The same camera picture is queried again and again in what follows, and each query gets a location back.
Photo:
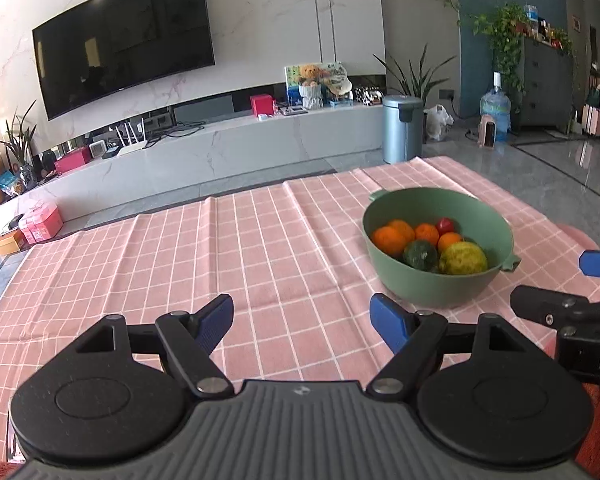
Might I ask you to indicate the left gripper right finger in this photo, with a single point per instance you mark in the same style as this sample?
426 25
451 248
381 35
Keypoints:
433 358

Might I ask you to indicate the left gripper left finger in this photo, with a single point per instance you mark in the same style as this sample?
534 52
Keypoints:
182 341

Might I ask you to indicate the orange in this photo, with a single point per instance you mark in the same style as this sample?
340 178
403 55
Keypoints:
447 240
428 232
403 228
390 241

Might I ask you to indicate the red tomato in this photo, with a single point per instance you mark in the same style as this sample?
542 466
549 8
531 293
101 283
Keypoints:
445 226

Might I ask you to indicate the dark green cucumber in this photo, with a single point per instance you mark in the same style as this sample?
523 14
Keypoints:
422 256

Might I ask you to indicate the yellow green pear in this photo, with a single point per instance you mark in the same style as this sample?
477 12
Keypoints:
463 258

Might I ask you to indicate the green plastic bowl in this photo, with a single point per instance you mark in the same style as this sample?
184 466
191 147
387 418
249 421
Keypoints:
476 221

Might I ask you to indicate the pink small heater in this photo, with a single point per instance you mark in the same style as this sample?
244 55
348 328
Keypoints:
486 131

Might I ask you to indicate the white marble tv bench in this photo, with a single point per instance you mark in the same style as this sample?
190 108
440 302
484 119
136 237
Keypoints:
219 150

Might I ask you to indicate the pink storage box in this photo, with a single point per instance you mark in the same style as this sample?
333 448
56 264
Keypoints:
42 222

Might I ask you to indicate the blue water jug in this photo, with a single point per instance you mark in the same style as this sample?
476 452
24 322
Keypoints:
495 106

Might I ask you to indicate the dark grey cabinet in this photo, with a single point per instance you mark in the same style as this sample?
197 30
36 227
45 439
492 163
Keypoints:
545 74

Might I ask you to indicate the white wifi router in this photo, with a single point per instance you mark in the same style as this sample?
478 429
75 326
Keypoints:
132 136

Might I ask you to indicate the magenta flat box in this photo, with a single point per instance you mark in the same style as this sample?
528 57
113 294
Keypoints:
76 158

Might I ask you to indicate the white plastic bag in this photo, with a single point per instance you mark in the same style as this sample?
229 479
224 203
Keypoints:
438 122

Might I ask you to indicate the grey metal trash bin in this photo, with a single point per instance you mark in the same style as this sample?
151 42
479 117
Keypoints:
403 128

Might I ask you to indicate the red box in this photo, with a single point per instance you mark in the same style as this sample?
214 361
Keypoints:
263 105

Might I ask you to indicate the potted long-leaf plant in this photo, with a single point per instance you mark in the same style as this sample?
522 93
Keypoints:
416 80

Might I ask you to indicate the green trailing plant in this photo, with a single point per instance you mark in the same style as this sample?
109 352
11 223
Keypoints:
496 46

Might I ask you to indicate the left potted plant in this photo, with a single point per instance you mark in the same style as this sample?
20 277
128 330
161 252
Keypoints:
17 140

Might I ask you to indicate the teddy bear in pot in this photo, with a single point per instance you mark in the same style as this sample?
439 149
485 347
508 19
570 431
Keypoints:
309 86

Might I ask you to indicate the black curved television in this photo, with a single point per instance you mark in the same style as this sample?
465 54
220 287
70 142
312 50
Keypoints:
101 47

